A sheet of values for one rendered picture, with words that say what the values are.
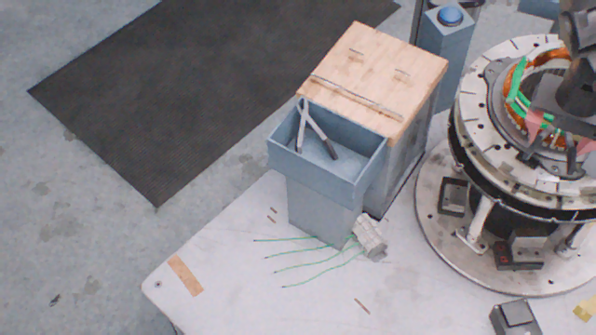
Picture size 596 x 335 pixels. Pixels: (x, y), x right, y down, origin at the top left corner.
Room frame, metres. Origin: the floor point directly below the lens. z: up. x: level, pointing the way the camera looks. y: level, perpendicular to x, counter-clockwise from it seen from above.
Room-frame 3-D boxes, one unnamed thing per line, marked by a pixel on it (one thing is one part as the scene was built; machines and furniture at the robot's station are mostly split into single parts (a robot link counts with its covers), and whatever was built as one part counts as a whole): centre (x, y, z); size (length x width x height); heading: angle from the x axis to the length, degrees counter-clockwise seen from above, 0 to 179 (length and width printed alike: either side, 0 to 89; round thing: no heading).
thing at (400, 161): (0.77, -0.13, 0.91); 0.19 x 0.19 x 0.26; 56
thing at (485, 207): (0.58, -0.32, 0.91); 0.02 x 0.02 x 0.21
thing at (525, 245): (0.55, -0.41, 0.85); 0.06 x 0.04 x 0.05; 89
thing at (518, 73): (0.70, -0.35, 1.15); 0.15 x 0.04 x 0.02; 137
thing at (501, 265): (0.54, -0.40, 0.81); 0.08 x 0.05 x 0.02; 89
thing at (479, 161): (0.58, -0.30, 1.06); 0.09 x 0.04 x 0.01; 47
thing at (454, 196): (0.66, -0.30, 0.83); 0.05 x 0.04 x 0.02; 165
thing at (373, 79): (0.77, -0.13, 1.05); 0.20 x 0.19 x 0.02; 146
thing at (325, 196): (0.64, -0.05, 0.92); 0.17 x 0.11 x 0.28; 56
